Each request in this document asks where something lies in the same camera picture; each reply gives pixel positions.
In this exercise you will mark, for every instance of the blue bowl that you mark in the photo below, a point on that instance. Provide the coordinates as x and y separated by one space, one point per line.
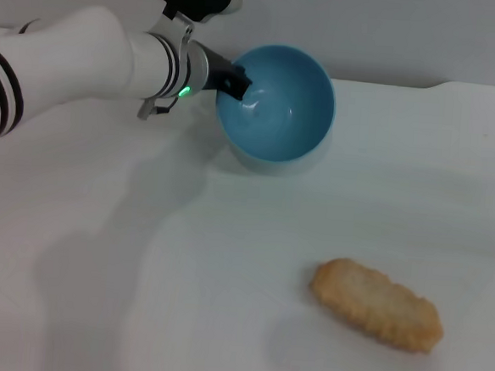
282 111

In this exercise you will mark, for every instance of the golden brown bread loaf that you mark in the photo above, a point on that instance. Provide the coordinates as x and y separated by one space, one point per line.
375 305

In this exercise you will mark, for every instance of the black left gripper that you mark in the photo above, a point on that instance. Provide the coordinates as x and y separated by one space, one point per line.
217 71

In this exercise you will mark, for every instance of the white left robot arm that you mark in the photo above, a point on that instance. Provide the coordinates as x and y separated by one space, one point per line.
78 55

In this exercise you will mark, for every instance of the silver camera mounting bracket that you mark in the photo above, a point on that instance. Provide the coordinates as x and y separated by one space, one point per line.
173 27

